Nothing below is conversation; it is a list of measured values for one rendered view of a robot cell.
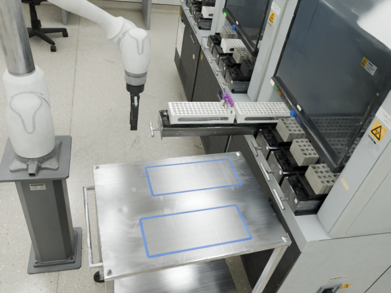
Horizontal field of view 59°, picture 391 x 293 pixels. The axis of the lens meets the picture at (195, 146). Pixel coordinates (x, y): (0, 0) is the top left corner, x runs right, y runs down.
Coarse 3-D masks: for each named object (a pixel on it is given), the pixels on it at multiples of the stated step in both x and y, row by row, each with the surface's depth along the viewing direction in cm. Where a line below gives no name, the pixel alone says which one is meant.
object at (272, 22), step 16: (224, 0) 228; (272, 0) 228; (224, 16) 229; (272, 16) 164; (272, 32) 165; (272, 48) 168; (208, 64) 236; (256, 64) 183; (208, 80) 237; (224, 80) 206; (256, 80) 184; (208, 96) 238; (240, 96) 195; (256, 96) 186; (208, 144) 242; (224, 144) 210
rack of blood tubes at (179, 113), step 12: (168, 108) 157; (180, 108) 155; (192, 108) 156; (204, 108) 158; (216, 108) 160; (180, 120) 157; (192, 120) 158; (204, 120) 160; (216, 120) 158; (228, 120) 159
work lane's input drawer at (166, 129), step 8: (160, 112) 160; (160, 120) 158; (168, 120) 154; (152, 128) 159; (160, 128) 158; (168, 128) 152; (176, 128) 153; (184, 128) 154; (192, 128) 155; (200, 128) 156; (208, 128) 157; (216, 128) 158; (224, 128) 159; (232, 128) 160; (240, 128) 161; (248, 128) 162; (256, 128) 163; (152, 136) 155; (168, 136) 155; (176, 136) 156; (184, 136) 157
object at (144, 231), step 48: (96, 192) 118; (144, 192) 121; (192, 192) 124; (240, 192) 127; (144, 240) 106; (192, 240) 109; (240, 240) 111; (288, 240) 114; (144, 288) 150; (192, 288) 153
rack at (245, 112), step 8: (240, 104) 164; (248, 104) 167; (256, 104) 168; (264, 104) 168; (272, 104) 168; (280, 104) 171; (240, 112) 159; (248, 112) 160; (256, 112) 162; (264, 112) 163; (272, 112) 164; (280, 112) 164; (288, 112) 165; (240, 120) 160; (248, 120) 162; (256, 120) 162; (264, 120) 163; (272, 120) 164
